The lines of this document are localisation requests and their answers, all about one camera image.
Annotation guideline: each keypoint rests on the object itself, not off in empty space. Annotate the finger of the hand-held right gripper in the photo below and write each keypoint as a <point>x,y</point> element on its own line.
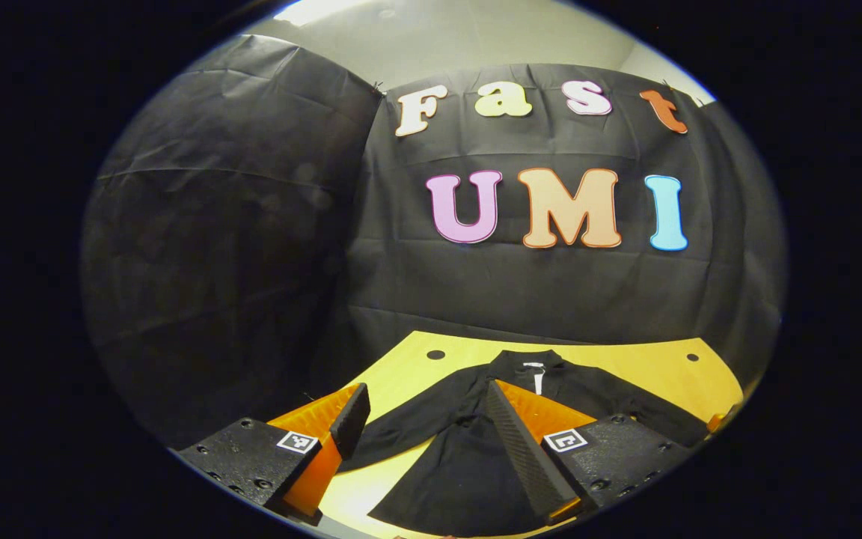
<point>717,421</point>

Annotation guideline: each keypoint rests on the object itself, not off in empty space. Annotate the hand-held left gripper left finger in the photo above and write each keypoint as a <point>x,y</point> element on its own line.
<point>352,419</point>

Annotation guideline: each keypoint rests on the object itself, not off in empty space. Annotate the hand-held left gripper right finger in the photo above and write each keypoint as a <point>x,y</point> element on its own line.
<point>524,457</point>

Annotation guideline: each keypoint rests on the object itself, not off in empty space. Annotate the black buttoned shirt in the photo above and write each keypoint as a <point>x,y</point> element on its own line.
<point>461,479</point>

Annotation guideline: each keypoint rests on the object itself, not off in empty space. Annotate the black backdrop cloth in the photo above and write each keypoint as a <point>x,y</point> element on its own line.
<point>513,284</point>

